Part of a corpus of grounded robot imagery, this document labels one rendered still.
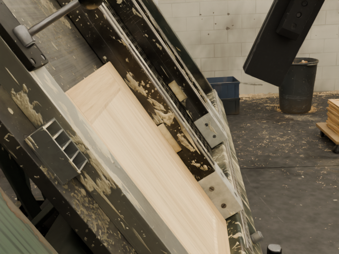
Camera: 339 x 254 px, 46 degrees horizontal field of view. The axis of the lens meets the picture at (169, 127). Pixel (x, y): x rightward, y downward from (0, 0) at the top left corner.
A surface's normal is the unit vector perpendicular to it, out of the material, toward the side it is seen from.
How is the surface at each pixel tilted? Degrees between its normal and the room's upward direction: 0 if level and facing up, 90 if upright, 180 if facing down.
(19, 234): 58
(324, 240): 0
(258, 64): 94
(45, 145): 89
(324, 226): 0
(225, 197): 90
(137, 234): 90
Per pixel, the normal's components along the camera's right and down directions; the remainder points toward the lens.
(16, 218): 0.82, -0.53
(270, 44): -0.08, 0.37
